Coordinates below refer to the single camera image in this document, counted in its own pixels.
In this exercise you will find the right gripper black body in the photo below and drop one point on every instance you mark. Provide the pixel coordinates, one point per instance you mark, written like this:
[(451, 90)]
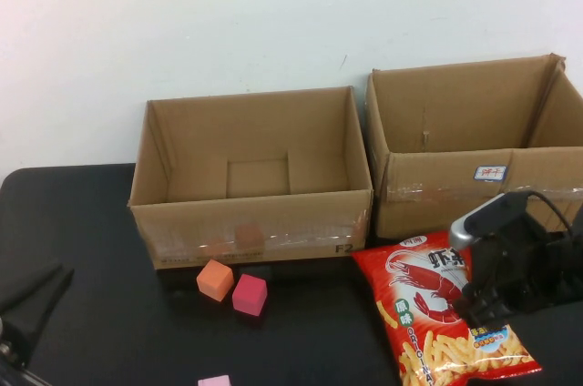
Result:
[(524, 267)]

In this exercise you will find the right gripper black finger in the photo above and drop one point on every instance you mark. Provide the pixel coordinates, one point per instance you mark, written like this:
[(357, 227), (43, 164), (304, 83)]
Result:
[(492, 315), (471, 299)]

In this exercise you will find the red shrimp chips bag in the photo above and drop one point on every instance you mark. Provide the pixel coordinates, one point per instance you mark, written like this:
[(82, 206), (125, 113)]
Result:
[(419, 295)]

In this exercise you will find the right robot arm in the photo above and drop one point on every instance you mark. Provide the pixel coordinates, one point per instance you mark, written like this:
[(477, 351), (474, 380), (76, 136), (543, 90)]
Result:
[(575, 267)]

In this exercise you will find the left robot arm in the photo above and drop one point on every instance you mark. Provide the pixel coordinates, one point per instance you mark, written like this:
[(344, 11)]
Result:
[(27, 304)]

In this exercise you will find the cardboard box with white label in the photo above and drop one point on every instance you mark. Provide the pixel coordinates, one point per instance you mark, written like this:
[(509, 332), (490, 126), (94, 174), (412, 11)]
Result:
[(432, 213)]

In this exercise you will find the white label sticker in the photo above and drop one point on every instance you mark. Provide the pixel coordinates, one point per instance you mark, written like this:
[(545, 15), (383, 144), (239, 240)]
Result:
[(490, 172)]

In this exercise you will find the magenta foam cube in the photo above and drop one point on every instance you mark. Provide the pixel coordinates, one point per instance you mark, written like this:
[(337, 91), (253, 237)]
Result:
[(249, 294)]

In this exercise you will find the cardboard box with F2 print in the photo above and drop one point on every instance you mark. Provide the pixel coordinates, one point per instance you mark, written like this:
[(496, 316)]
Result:
[(255, 222)]

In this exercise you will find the orange foam cube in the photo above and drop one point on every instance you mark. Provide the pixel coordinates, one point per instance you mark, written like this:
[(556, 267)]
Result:
[(214, 280)]

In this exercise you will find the light pink foam cube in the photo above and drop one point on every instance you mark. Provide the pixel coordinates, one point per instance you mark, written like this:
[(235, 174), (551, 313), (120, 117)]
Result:
[(214, 381)]

